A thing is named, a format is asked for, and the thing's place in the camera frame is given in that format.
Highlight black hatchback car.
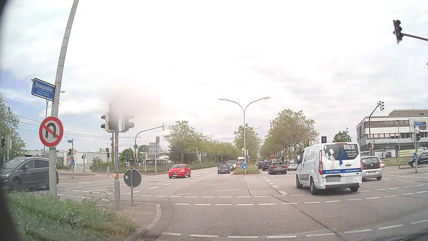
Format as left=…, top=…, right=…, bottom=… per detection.
left=268, top=162, right=287, bottom=175

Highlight round sign seen from behind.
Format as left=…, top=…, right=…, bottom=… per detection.
left=123, top=168, right=142, bottom=206

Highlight red car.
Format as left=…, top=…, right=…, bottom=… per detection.
left=168, top=164, right=192, bottom=179

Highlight grassy kerbed traffic island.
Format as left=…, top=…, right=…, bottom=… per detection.
left=7, top=191, right=162, bottom=241

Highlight traffic light on curved mast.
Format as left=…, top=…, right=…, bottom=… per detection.
left=134, top=123, right=166, bottom=168
left=367, top=100, right=385, bottom=156

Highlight silver small car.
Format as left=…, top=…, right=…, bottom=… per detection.
left=360, top=156, right=383, bottom=181

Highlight traffic light with blue signs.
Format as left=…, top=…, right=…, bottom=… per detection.
left=67, top=139, right=76, bottom=179

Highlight grey office building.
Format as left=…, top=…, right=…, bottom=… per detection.
left=356, top=109, right=428, bottom=158

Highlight dark grey minivan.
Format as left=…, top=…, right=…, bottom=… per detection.
left=0, top=157, right=59, bottom=192

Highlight white van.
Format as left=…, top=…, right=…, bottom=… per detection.
left=296, top=142, right=363, bottom=195

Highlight traffic light on grey post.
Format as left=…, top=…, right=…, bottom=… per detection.
left=101, top=112, right=135, bottom=211

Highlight low white building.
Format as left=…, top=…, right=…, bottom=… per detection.
left=24, top=149, right=111, bottom=168

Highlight double-armed lamp post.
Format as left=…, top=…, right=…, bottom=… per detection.
left=218, top=96, right=270, bottom=176

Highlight tall sign board on post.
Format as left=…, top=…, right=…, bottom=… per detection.
left=148, top=136, right=161, bottom=174

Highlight queue of cars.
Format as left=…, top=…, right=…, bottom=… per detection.
left=254, top=160, right=298, bottom=171

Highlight grassy median island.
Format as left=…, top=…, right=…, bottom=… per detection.
left=233, top=164, right=260, bottom=175

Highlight overhead wires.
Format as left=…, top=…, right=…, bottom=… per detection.
left=13, top=114, right=141, bottom=145

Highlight tree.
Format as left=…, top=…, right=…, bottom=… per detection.
left=0, top=93, right=27, bottom=162
left=332, top=130, right=352, bottom=143

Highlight grey asphalt road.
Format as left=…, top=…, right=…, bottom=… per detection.
left=30, top=165, right=428, bottom=241

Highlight grey pole with road signs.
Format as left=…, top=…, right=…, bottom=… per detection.
left=31, top=0, right=80, bottom=197

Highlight traffic light with blue sign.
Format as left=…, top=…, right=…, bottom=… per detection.
left=411, top=121, right=424, bottom=173

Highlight row of trees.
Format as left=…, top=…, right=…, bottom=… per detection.
left=163, top=120, right=242, bottom=164
left=259, top=109, right=319, bottom=162

